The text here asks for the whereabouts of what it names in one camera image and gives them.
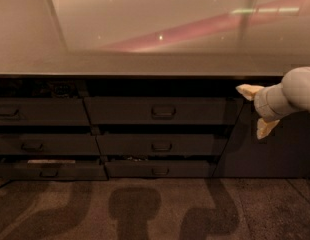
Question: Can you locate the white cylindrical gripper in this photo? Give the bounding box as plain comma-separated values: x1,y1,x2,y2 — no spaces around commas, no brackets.
236,84,299,140

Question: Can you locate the dark right cabinet door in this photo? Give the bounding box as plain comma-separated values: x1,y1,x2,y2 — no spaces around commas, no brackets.
214,100,310,178

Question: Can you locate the dark round object in drawer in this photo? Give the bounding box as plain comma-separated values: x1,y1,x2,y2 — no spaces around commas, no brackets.
52,83,72,98

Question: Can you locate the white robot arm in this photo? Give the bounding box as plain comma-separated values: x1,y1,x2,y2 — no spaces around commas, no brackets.
236,67,310,140

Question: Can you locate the dark drawer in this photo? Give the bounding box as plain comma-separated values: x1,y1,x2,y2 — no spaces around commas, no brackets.
97,134,227,156
0,134,99,155
105,161,216,178
0,160,108,181
0,98,89,126
84,97,243,125

